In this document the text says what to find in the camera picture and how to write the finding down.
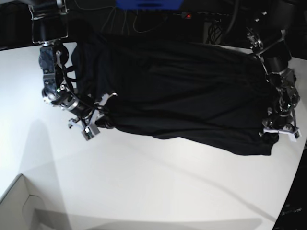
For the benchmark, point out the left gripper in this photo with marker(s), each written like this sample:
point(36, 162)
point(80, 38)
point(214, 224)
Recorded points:
point(283, 122)

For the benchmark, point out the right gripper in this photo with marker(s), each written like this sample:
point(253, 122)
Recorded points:
point(89, 120)

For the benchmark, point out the black t-shirt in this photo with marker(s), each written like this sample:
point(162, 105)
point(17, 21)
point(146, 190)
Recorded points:
point(167, 89)

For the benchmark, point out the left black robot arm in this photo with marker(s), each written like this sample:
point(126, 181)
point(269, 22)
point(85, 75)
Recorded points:
point(266, 32)

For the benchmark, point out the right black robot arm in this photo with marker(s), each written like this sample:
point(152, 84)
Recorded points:
point(52, 60)

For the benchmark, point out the white cardboard box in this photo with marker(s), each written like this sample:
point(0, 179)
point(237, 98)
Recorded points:
point(19, 208)

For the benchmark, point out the blue plastic bin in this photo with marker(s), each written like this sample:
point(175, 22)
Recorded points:
point(149, 4)

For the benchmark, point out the black power strip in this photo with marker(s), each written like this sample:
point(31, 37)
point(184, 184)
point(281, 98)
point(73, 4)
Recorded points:
point(206, 16)

